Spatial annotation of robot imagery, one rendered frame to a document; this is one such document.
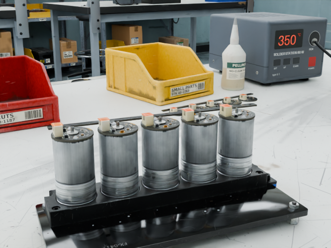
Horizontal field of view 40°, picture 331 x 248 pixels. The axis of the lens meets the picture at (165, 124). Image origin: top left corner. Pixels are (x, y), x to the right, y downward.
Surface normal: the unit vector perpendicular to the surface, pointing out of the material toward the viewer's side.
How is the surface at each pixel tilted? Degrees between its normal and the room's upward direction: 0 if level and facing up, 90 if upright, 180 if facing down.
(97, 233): 0
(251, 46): 90
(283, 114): 0
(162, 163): 90
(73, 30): 90
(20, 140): 0
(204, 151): 90
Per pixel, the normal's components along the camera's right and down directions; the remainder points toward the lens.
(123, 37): -0.77, 0.21
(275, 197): 0.00, -0.95
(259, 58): -0.89, 0.14
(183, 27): 0.59, 0.24
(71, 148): 0.16, 0.30
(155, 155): -0.18, 0.29
